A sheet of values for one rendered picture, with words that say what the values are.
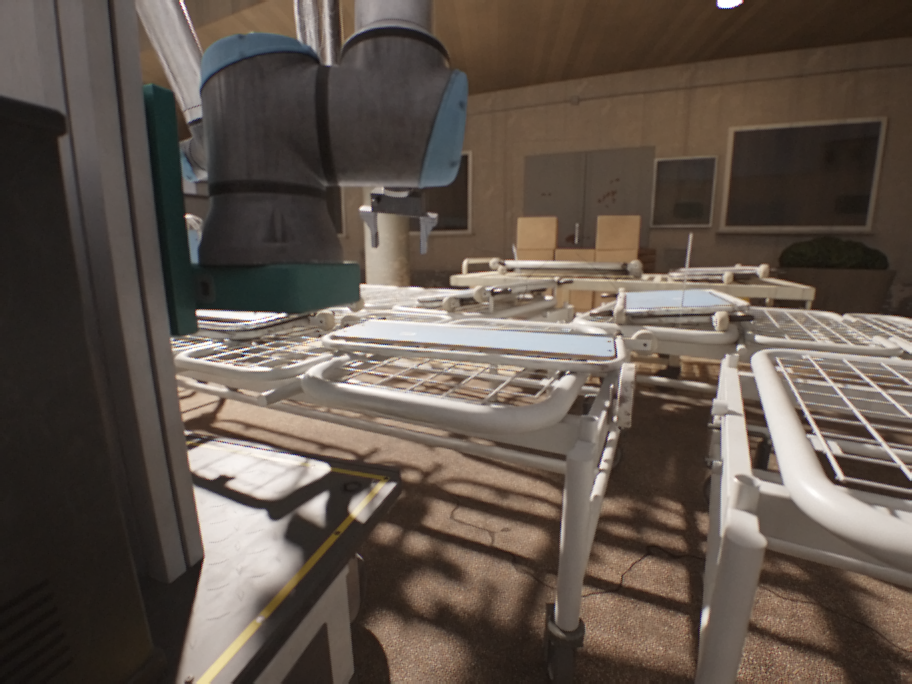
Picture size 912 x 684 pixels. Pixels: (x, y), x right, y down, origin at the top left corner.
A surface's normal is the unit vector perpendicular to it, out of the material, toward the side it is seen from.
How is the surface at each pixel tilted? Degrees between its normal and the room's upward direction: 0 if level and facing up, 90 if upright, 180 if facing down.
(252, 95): 89
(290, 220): 70
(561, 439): 90
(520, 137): 90
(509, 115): 90
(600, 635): 0
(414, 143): 120
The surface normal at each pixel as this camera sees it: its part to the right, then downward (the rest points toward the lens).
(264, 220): 0.32, -0.15
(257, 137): 0.29, 0.20
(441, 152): 0.18, 0.74
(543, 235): -0.28, 0.20
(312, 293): 0.96, 0.06
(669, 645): 0.00, -0.98
